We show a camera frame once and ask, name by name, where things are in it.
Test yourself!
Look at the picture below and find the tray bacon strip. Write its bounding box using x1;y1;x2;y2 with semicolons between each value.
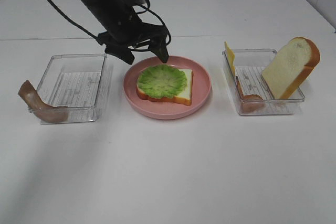
18;80;69;123
236;76;265;113

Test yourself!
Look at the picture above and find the green lettuce leaf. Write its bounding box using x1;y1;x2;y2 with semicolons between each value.
137;65;187;99

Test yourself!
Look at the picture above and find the clear plastic left tray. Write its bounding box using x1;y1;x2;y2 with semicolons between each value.
28;54;113;124

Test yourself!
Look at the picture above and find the clear plastic tray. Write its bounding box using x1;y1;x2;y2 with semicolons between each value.
222;49;305;116
28;54;113;124

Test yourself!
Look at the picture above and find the tray bread slice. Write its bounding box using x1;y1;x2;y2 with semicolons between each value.
261;37;320;100
136;69;193;106

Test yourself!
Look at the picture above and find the clear plastic right tray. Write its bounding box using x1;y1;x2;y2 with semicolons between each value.
222;49;305;116

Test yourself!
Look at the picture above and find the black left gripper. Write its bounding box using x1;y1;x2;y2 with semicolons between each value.
97;8;171;65

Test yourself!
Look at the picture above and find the pink plate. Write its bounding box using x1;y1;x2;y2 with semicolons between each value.
123;56;212;120

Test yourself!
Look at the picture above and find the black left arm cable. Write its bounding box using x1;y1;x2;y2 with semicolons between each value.
36;0;169;51

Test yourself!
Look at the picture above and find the yellow cheese slice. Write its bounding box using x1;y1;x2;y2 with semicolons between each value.
224;41;236;77

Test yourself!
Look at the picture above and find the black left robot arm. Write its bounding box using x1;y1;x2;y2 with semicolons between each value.
46;0;171;65

